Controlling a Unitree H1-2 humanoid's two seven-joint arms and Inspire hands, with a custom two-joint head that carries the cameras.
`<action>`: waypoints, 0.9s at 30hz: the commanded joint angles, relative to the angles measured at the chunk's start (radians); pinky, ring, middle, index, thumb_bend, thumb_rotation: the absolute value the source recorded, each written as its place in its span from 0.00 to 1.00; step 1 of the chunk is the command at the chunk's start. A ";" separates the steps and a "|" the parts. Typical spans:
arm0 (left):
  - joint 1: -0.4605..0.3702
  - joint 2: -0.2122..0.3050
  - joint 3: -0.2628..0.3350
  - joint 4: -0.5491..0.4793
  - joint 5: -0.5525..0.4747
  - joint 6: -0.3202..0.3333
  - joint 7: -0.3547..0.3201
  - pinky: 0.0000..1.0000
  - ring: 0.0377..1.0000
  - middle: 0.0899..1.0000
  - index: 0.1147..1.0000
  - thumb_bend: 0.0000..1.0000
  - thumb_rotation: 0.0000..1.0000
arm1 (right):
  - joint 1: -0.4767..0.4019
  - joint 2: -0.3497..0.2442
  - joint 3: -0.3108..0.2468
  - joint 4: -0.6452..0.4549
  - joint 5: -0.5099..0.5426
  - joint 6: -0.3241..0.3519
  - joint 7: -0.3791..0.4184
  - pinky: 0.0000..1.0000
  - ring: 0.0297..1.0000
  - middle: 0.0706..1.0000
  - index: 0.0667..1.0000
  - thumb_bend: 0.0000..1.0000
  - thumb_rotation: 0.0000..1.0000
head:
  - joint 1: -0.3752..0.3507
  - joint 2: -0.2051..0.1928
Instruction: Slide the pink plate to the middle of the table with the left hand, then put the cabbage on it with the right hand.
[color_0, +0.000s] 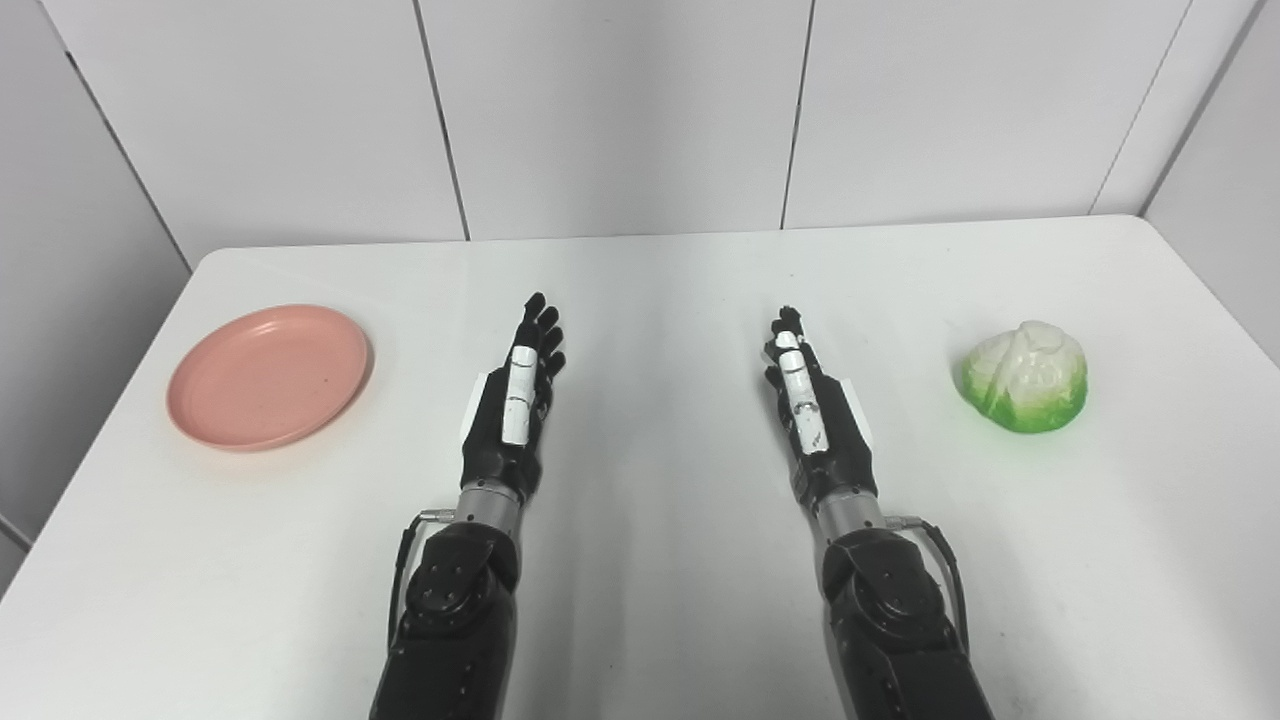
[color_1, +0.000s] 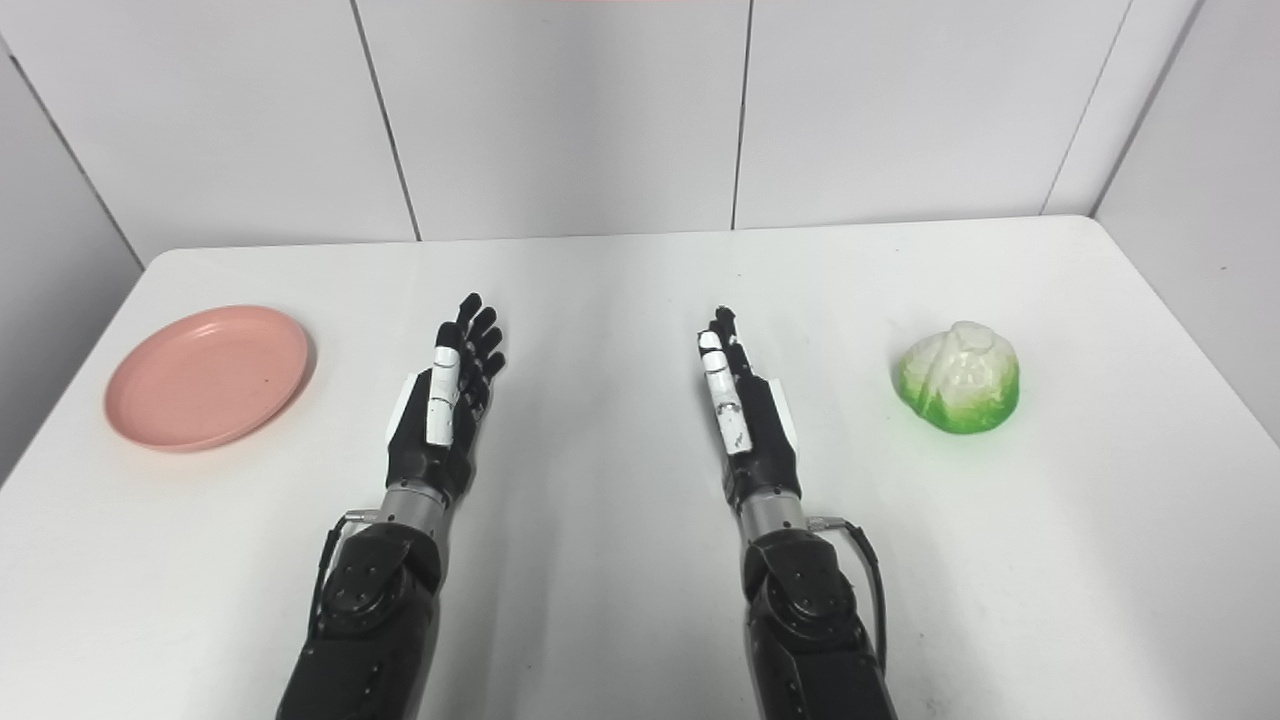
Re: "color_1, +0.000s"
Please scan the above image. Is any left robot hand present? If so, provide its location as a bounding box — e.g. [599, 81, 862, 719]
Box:
[385, 293, 507, 501]

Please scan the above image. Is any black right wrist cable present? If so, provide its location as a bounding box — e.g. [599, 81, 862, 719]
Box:
[808, 516, 889, 676]

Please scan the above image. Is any pink plate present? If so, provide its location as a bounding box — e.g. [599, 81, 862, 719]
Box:
[104, 305, 312, 453]

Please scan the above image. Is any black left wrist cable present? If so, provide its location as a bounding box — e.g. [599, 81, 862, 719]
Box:
[308, 511, 381, 636]

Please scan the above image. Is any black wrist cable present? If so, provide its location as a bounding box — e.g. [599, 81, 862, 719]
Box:
[308, 511, 381, 636]
[808, 516, 889, 676]

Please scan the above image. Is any green white toy cabbage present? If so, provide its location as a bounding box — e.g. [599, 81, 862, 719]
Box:
[893, 321, 1021, 435]

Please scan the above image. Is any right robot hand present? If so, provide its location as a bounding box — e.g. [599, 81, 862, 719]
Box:
[696, 306, 803, 503]

